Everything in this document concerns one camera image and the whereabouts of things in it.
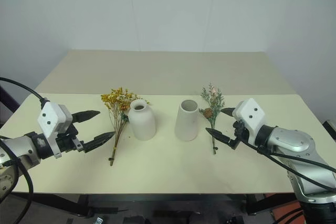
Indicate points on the green pink dried flower bouquet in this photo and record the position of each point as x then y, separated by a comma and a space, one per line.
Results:
213, 108

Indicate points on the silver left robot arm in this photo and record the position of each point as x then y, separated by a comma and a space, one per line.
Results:
18, 150

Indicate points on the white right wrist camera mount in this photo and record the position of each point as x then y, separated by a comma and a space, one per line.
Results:
250, 115

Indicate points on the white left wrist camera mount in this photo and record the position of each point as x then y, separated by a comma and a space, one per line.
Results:
51, 119

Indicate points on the white cylindrical ceramic vase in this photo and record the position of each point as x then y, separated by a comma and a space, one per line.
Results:
187, 121

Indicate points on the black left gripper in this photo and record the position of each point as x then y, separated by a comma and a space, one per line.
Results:
67, 141

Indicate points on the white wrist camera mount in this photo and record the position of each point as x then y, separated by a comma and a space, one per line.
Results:
250, 115
51, 119

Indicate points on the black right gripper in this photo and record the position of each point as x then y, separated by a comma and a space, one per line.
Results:
239, 132

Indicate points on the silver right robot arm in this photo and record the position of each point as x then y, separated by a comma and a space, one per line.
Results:
296, 142

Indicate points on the yellow dried flower bouquet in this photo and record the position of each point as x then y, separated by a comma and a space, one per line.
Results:
118, 113

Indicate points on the white narrow-neck ceramic vase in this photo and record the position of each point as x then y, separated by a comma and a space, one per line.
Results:
141, 121

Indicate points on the black table frame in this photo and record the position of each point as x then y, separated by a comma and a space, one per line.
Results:
105, 205

